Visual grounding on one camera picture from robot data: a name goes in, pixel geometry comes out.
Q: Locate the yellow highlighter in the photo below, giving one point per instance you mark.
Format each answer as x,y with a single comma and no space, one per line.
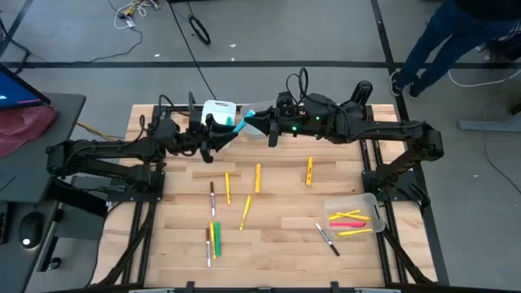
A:
257,177
309,171

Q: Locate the person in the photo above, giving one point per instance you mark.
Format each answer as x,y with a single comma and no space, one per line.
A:
439,40

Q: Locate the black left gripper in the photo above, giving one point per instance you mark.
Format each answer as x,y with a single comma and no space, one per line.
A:
193,136

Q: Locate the red cloth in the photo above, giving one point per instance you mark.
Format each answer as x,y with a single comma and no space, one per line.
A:
24,126

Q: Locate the clear plastic bin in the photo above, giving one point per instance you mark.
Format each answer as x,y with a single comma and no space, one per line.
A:
366,203

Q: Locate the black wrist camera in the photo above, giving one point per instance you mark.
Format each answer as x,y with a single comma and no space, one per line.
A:
273,136
207,154

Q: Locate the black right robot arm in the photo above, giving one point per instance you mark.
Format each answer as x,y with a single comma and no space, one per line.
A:
386,130

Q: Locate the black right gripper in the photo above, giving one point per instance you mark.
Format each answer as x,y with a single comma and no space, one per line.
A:
289,120

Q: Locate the black support beam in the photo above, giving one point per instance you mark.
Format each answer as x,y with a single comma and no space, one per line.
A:
81,201

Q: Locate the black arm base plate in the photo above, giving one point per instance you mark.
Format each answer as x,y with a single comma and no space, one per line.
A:
368,196
122,197

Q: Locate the green highlighter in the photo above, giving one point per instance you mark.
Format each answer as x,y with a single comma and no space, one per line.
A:
217,239
228,120

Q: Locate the black frame bracket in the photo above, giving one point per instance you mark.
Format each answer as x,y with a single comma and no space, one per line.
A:
190,287
335,287

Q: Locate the white plastic bin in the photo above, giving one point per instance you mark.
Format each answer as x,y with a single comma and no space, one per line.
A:
221,106

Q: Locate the black computer mouse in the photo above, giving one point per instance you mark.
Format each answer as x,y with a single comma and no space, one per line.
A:
30,228

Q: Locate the blue screen monitor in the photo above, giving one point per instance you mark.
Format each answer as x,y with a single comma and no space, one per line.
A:
16,91

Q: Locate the grey table foot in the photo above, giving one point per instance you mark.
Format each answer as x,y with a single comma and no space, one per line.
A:
488,125

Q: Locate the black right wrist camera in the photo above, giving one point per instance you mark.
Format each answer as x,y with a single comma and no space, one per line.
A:
273,136

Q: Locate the thin red pen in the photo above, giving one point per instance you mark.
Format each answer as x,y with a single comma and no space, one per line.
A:
348,224

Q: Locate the black white marker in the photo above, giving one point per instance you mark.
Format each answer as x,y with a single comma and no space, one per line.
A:
327,239

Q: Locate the dark keyboard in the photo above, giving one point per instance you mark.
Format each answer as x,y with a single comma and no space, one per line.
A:
3,224

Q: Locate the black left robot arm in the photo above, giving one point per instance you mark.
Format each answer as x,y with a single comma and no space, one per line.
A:
102,148

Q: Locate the dark grey desk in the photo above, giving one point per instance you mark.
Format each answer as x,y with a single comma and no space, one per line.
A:
24,183

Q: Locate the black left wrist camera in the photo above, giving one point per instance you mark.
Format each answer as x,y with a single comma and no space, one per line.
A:
207,154

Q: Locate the grey desk leg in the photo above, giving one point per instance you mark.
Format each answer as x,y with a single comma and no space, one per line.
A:
51,240

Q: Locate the blue highlighter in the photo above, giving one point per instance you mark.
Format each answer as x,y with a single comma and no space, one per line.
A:
240,125

